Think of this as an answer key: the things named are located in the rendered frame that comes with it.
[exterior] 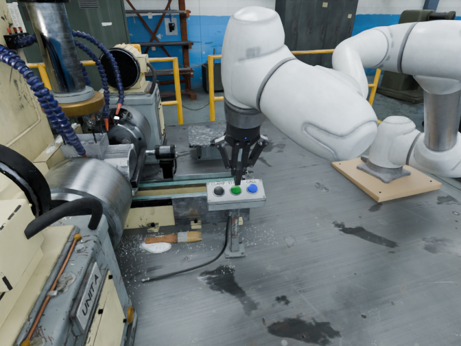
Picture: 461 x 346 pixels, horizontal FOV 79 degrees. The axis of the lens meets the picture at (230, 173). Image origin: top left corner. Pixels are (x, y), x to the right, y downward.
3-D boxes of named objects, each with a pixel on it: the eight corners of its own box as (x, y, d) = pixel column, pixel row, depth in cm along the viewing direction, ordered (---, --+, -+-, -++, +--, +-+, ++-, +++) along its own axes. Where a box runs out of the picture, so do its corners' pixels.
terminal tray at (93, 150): (66, 166, 93) (59, 147, 89) (77, 152, 102) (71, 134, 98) (103, 164, 94) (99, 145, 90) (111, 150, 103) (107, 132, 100)
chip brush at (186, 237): (144, 246, 99) (143, 245, 99) (145, 237, 103) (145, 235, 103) (202, 241, 101) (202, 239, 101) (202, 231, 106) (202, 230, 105)
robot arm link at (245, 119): (221, 81, 58) (221, 104, 62) (226, 110, 52) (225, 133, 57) (265, 79, 59) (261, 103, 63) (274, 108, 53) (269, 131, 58)
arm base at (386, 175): (373, 156, 153) (375, 147, 151) (411, 174, 136) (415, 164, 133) (348, 164, 147) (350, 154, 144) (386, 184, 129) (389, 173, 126)
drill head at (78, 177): (3, 323, 64) (-54, 241, 51) (64, 218, 95) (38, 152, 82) (117, 309, 66) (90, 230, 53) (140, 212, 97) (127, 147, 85)
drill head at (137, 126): (84, 185, 112) (64, 125, 99) (108, 142, 147) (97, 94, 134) (147, 180, 115) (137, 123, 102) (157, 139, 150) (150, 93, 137)
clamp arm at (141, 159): (140, 154, 116) (129, 188, 95) (139, 147, 115) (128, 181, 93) (149, 154, 117) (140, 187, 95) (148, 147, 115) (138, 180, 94)
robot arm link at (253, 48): (208, 90, 55) (253, 128, 50) (207, 5, 43) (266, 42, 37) (250, 72, 60) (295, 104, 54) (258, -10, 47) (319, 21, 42)
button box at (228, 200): (207, 211, 83) (207, 202, 79) (206, 191, 88) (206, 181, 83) (263, 206, 85) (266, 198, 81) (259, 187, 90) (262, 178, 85)
